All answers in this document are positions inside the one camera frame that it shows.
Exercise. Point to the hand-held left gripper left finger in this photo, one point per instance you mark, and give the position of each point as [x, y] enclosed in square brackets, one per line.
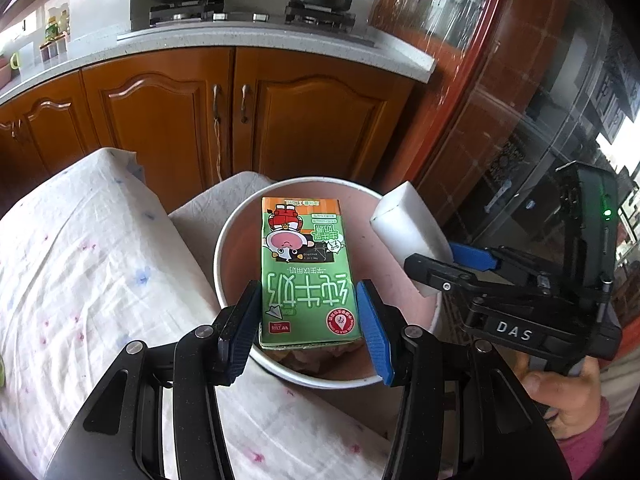
[240, 330]

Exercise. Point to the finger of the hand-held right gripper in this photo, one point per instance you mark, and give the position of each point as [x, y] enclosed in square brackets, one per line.
[472, 255]
[440, 275]

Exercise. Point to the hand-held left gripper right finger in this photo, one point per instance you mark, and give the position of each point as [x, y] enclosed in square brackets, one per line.
[375, 335]

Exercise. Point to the white sponge block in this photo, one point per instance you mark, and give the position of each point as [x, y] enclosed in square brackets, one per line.
[407, 225]

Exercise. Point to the green milk carton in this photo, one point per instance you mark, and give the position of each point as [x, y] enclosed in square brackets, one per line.
[305, 270]

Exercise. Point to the person's right forearm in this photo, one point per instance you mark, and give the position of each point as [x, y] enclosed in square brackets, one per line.
[590, 452]

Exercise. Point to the person's right hand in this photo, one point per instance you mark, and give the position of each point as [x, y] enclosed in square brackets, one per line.
[565, 400]

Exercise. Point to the wooden glass door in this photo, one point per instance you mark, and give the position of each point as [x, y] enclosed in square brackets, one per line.
[475, 110]

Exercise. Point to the floral white tablecloth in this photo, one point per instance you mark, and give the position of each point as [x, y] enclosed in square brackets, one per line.
[75, 260]

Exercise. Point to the wooden lower cabinets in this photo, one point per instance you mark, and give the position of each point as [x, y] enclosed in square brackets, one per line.
[160, 120]

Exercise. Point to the grey kitchen countertop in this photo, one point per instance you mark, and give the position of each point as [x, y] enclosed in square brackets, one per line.
[350, 50]

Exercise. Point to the gas stove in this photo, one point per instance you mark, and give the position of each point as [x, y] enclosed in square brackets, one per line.
[240, 17]

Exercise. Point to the row of spice jars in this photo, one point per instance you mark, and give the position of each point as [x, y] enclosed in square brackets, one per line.
[52, 50]

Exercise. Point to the pink basin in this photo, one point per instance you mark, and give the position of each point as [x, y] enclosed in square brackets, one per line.
[4, 70]

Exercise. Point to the green mug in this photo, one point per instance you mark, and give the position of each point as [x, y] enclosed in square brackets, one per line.
[15, 60]

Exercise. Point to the slim sauce bottle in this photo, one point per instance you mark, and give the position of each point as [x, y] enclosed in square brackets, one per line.
[64, 22]

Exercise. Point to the green label bottle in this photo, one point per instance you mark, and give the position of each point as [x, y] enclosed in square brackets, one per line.
[51, 30]

